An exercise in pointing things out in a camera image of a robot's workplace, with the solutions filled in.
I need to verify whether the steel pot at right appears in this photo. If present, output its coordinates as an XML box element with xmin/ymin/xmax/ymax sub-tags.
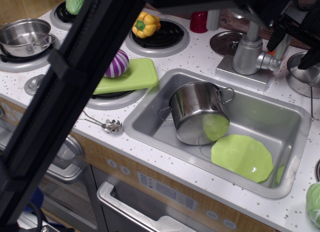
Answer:
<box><xmin>286</xmin><ymin>52</ymin><xmax>320</xmax><ymax>99</ymax></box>

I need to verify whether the metal wire pasta spoon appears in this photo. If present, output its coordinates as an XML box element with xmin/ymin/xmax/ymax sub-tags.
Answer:
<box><xmin>78</xmin><ymin>110</ymin><xmax>123</xmax><ymax>134</ymax></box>

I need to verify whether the red plastic cup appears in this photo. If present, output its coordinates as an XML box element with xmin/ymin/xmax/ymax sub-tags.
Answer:
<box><xmin>189</xmin><ymin>11</ymin><xmax>208</xmax><ymax>34</ymax></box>

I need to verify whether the steel pot on left burner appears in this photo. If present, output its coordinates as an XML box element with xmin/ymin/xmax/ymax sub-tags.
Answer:
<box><xmin>0</xmin><ymin>19</ymin><xmax>56</xmax><ymax>58</ymax></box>

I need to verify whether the purple striped toy onion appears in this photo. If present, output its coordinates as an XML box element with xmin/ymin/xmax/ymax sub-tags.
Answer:
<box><xmin>104</xmin><ymin>49</ymin><xmax>130</xmax><ymax>78</ymax></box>

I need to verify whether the yellow toy bell pepper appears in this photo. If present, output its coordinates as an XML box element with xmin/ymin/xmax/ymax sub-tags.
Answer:
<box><xmin>131</xmin><ymin>12</ymin><xmax>161</xmax><ymax>39</ymax></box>

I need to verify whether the green toy bitter gourd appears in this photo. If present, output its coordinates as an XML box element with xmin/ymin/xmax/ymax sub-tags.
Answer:
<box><xmin>65</xmin><ymin>0</ymin><xmax>85</xmax><ymax>16</ymax></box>

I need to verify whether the green toy cabbage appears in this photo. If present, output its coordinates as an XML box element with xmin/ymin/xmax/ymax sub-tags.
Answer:
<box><xmin>306</xmin><ymin>182</ymin><xmax>320</xmax><ymax>228</ymax></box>

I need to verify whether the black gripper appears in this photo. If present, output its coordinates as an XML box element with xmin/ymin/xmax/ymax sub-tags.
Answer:
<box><xmin>266</xmin><ymin>0</ymin><xmax>320</xmax><ymax>69</ymax></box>

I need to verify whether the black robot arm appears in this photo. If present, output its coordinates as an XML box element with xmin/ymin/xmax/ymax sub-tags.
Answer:
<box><xmin>0</xmin><ymin>0</ymin><xmax>293</xmax><ymax>231</ymax></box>

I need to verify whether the front right stove burner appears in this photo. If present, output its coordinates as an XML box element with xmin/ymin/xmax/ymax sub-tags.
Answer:
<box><xmin>86</xmin><ymin>89</ymin><xmax>147</xmax><ymax>111</ymax></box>

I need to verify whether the orange toy carrot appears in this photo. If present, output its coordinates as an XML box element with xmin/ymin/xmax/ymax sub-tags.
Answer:
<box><xmin>267</xmin><ymin>50</ymin><xmax>275</xmax><ymax>56</ymax></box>

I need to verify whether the grey stove knob front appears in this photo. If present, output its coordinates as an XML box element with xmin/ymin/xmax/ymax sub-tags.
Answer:
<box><xmin>24</xmin><ymin>74</ymin><xmax>45</xmax><ymax>96</ymax></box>

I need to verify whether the silver oven dial knob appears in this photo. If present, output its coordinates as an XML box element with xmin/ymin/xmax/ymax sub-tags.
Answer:
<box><xmin>57</xmin><ymin>134</ymin><xmax>84</xmax><ymax>160</ymax></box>

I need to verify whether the green plastic plate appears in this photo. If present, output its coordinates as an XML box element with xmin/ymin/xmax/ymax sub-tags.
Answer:
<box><xmin>211</xmin><ymin>135</ymin><xmax>274</xmax><ymax>183</ymax></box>

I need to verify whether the stove burner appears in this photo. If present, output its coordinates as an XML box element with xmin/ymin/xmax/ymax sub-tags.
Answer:
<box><xmin>0</xmin><ymin>35</ymin><xmax>61</xmax><ymax>73</ymax></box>
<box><xmin>124</xmin><ymin>19</ymin><xmax>190</xmax><ymax>58</ymax></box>
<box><xmin>86</xmin><ymin>89</ymin><xmax>147</xmax><ymax>111</ymax></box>
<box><xmin>49</xmin><ymin>2</ymin><xmax>76</xmax><ymax>31</ymax></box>

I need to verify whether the steel pot in sink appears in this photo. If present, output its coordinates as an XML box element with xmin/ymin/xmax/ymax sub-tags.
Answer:
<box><xmin>158</xmin><ymin>81</ymin><xmax>235</xmax><ymax>145</ymax></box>

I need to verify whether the back right stove burner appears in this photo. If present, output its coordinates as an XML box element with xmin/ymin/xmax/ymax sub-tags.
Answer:
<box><xmin>124</xmin><ymin>19</ymin><xmax>190</xmax><ymax>58</ymax></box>

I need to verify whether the dishwasher control panel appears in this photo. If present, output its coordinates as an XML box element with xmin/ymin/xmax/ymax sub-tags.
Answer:
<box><xmin>136</xmin><ymin>172</ymin><xmax>199</xmax><ymax>211</ymax></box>

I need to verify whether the silver dishwasher door handle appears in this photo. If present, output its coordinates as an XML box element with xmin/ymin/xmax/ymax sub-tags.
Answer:
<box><xmin>97</xmin><ymin>182</ymin><xmax>195</xmax><ymax>232</ymax></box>

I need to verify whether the steel pot lid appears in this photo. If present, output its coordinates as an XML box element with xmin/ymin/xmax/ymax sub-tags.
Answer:
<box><xmin>209</xmin><ymin>31</ymin><xmax>244</xmax><ymax>56</ymax></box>

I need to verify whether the silver oven door handle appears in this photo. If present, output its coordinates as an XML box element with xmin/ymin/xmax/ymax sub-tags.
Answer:
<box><xmin>46</xmin><ymin>162</ymin><xmax>87</xmax><ymax>185</ymax></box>

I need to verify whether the blue clamp with cable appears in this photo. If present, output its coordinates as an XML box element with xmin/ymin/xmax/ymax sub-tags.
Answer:
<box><xmin>18</xmin><ymin>187</ymin><xmax>75</xmax><ymax>231</ymax></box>

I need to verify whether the back left stove burner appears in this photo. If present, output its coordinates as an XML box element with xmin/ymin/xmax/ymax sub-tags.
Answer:
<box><xmin>49</xmin><ymin>2</ymin><xmax>76</xmax><ymax>31</ymax></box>

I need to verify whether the silver toy faucet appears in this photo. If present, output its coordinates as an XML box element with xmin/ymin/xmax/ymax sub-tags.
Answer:
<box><xmin>206</xmin><ymin>10</ymin><xmax>274</xmax><ymax>92</ymax></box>

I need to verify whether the front left stove burner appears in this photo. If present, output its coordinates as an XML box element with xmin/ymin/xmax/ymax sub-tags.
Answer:
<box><xmin>0</xmin><ymin>35</ymin><xmax>61</xmax><ymax>73</ymax></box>

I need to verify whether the silver faucet lever handle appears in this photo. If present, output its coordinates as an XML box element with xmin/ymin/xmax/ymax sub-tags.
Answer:
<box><xmin>255</xmin><ymin>35</ymin><xmax>292</xmax><ymax>72</ymax></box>

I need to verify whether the green cutting board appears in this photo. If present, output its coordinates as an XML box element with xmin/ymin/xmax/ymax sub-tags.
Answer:
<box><xmin>93</xmin><ymin>58</ymin><xmax>159</xmax><ymax>95</ymax></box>

